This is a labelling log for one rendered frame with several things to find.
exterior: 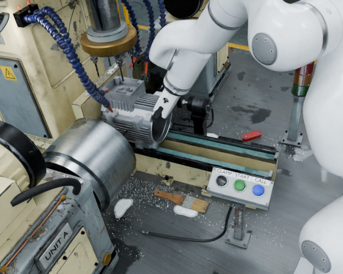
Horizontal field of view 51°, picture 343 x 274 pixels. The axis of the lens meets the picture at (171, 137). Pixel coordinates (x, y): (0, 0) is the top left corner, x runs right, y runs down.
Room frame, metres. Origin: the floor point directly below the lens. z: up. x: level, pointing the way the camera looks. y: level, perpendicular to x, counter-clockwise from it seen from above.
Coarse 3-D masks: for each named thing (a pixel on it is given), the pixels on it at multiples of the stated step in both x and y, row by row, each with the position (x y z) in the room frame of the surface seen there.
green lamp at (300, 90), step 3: (294, 84) 1.07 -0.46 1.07; (309, 84) 1.05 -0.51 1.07; (294, 87) 1.07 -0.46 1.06; (297, 87) 1.06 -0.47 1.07; (300, 87) 1.05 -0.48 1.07; (303, 87) 1.05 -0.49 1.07; (306, 87) 1.05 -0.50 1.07; (294, 90) 1.07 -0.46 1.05; (297, 90) 1.06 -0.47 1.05; (300, 90) 1.05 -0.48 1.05; (303, 90) 1.05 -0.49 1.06; (306, 90) 1.05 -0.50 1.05; (294, 93) 1.06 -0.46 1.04; (297, 93) 1.05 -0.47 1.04; (300, 93) 1.05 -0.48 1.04; (303, 93) 1.05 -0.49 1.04; (306, 93) 1.05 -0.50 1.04
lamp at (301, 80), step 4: (296, 72) 1.07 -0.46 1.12; (312, 72) 1.06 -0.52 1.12; (296, 76) 1.07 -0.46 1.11; (300, 76) 1.05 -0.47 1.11; (304, 76) 1.05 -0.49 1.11; (308, 76) 1.05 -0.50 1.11; (296, 80) 1.06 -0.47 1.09; (300, 80) 1.05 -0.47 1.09; (304, 80) 1.05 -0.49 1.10; (308, 80) 1.05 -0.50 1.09; (300, 84) 1.05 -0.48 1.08; (304, 84) 1.05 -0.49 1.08; (308, 84) 1.05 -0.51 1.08
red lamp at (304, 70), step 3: (309, 63) 1.05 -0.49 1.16; (312, 63) 1.05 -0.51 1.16; (303, 66) 1.05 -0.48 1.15; (306, 66) 1.05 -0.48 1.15; (309, 66) 1.05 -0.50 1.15; (312, 66) 1.05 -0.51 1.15; (297, 69) 1.07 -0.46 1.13; (300, 69) 1.06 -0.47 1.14; (303, 69) 1.05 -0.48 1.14; (306, 69) 1.05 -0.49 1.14; (309, 69) 1.05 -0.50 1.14; (312, 69) 1.06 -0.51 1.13; (297, 72) 1.06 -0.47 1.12; (300, 72) 1.06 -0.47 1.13; (303, 72) 1.05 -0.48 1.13; (306, 72) 1.05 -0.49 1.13; (309, 72) 1.05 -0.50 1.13
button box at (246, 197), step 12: (216, 168) 0.69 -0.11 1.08; (228, 180) 0.65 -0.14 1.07; (252, 180) 0.63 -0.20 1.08; (264, 180) 0.63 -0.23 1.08; (216, 192) 0.63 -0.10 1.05; (228, 192) 0.62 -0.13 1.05; (240, 192) 0.61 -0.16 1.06; (252, 192) 0.60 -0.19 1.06; (264, 192) 0.60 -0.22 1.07; (252, 204) 0.59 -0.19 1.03; (264, 204) 0.57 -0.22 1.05
